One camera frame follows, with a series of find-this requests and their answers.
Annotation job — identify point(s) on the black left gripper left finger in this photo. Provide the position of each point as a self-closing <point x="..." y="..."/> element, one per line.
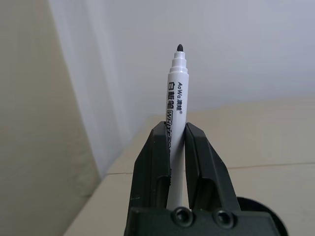
<point x="150" y="172"/>

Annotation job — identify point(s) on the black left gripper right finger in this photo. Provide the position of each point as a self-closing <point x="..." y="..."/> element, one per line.
<point x="206" y="172"/>

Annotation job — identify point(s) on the black tip whiteboard marker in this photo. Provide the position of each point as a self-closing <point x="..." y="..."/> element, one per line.
<point x="178" y="103"/>

